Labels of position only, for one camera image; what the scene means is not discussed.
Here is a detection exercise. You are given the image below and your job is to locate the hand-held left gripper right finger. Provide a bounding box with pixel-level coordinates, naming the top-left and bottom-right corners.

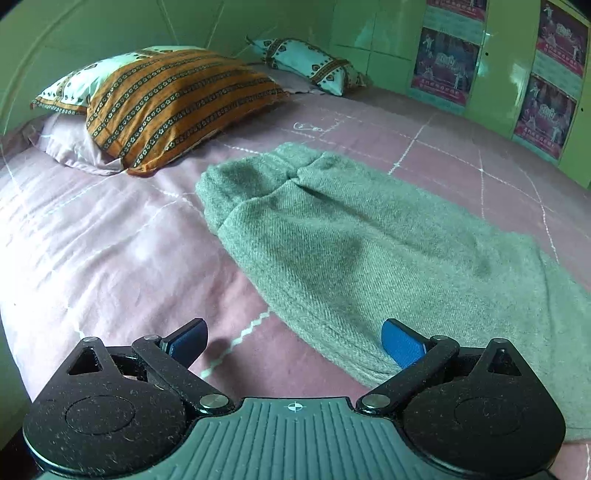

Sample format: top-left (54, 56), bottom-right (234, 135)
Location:
top-left (357, 318), bottom-right (526, 416)

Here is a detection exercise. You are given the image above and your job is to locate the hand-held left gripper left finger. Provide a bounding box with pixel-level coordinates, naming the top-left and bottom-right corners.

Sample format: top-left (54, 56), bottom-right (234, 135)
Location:
top-left (67, 318), bottom-right (234, 415)

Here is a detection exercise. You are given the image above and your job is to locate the pink checked bed sheet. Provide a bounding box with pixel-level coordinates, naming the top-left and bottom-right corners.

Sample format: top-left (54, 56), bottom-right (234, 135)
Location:
top-left (0, 87), bottom-right (591, 462)

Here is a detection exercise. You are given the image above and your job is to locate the pink pillow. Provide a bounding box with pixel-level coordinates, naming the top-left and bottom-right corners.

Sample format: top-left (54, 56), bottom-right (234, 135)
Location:
top-left (23, 113), bottom-right (126, 176)
top-left (252, 64), bottom-right (324, 96)

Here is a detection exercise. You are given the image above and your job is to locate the orange striped pillow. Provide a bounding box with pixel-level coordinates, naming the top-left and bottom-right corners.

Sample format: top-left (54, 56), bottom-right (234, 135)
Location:
top-left (85, 50), bottom-right (290, 176)

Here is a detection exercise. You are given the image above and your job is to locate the cream glossy wardrobe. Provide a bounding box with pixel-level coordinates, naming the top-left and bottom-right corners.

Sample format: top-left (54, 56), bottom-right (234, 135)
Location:
top-left (329, 0), bottom-right (591, 190)

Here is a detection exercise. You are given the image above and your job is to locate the cream round headboard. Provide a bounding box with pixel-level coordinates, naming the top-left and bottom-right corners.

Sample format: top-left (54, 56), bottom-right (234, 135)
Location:
top-left (0, 0), bottom-right (338, 136)

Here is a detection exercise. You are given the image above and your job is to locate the wall poster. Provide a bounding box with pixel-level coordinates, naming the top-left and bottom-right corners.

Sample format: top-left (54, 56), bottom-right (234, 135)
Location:
top-left (536, 0), bottom-right (590, 99)
top-left (425, 0), bottom-right (489, 22)
top-left (410, 27), bottom-right (481, 108)
top-left (512, 74), bottom-right (578, 160)

